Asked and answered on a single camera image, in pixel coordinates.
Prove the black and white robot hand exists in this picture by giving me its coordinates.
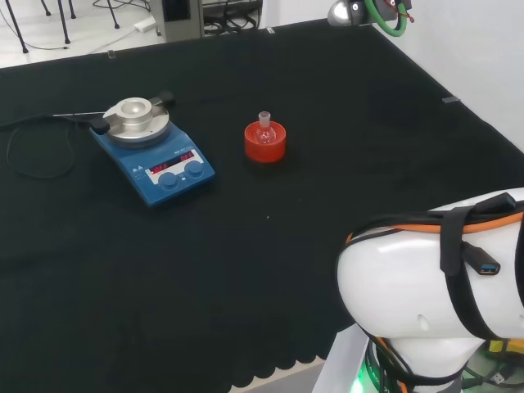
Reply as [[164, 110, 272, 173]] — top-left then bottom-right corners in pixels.
[[327, 0, 413, 28]]

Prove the clear round-bottom glass flask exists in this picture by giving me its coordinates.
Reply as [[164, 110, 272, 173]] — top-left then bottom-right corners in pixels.
[[254, 111, 276, 145]]

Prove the red ribbed flask stand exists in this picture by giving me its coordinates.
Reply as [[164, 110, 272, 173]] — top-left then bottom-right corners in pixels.
[[244, 120, 287, 164]]

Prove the grey metal cabinet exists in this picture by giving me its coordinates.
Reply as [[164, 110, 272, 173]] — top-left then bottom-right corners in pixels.
[[149, 0, 206, 43]]

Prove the white power strip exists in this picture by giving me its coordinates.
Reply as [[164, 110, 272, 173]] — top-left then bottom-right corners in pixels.
[[133, 17, 159, 34]]

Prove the black stand leg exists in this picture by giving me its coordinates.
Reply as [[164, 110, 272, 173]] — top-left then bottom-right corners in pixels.
[[4, 0, 29, 55], [56, 0, 72, 46], [106, 0, 122, 30]]

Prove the heater with blue base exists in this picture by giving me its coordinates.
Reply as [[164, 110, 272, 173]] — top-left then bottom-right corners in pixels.
[[89, 90, 217, 209]]

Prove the black bench cloth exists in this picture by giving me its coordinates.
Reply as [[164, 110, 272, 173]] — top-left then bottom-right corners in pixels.
[[0, 18, 524, 393]]

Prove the thin steel probe rod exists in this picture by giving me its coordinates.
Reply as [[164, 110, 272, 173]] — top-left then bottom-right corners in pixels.
[[52, 109, 110, 118]]

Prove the pale board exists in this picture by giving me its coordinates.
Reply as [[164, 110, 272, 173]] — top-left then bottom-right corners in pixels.
[[313, 327, 372, 393]]

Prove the green robot cable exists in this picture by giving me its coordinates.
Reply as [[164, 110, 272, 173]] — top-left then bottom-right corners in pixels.
[[364, 0, 412, 40]]

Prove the black cable bundle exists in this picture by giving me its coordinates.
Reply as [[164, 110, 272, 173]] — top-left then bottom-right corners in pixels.
[[202, 0, 264, 36]]

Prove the black heater power cable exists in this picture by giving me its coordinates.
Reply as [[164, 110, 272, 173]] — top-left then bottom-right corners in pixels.
[[0, 113, 96, 179]]

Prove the black USB cable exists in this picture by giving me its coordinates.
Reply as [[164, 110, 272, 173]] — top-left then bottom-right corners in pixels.
[[462, 363, 508, 388]]

